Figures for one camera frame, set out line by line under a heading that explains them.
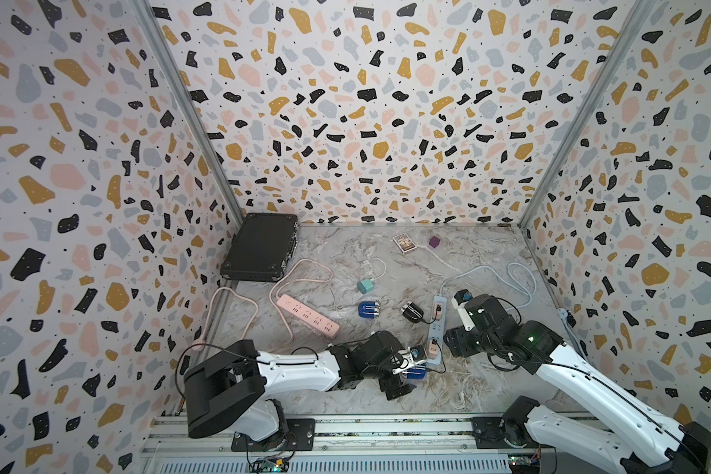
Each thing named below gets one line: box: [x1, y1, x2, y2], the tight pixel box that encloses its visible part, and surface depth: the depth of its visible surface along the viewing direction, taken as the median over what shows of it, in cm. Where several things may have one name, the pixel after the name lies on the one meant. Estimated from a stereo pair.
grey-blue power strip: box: [426, 294, 448, 366], surface depth 85 cm
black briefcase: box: [219, 212, 301, 282], surface depth 110 cm
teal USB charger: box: [357, 278, 375, 295], surface depth 103 cm
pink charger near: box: [427, 339, 439, 360], surface depth 83 cm
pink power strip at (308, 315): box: [276, 293, 341, 339], surface depth 94 cm
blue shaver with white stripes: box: [358, 301, 382, 319], surface depth 96 cm
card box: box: [392, 232, 418, 254], surface depth 116 cm
